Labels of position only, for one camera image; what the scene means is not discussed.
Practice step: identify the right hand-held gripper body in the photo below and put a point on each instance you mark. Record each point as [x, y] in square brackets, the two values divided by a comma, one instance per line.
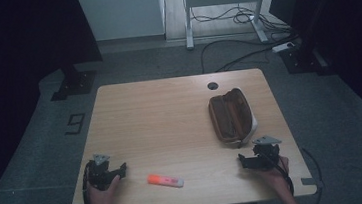
[265, 155]

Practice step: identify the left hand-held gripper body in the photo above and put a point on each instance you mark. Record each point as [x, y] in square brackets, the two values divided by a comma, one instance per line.
[98, 173]

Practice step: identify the person's right hand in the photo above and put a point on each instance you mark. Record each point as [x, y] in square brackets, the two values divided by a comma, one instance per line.
[275, 175]

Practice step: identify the person's left hand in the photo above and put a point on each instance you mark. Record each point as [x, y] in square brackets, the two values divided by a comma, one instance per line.
[102, 198]

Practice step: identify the orange highlighter pen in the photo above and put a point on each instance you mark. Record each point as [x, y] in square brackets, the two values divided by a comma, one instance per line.
[165, 180]

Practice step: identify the brown pencil case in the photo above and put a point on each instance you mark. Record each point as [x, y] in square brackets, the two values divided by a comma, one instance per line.
[232, 117]

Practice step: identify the black stand base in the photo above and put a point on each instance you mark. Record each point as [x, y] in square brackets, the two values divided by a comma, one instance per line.
[75, 83]
[302, 60]

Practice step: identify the white power strip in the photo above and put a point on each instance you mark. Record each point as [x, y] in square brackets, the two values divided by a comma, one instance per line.
[282, 47]

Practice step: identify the black curtain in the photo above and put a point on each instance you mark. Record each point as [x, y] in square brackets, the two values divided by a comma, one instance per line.
[13, 48]
[345, 16]

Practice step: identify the white cabinet panel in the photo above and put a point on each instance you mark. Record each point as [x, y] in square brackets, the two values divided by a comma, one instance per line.
[120, 10]

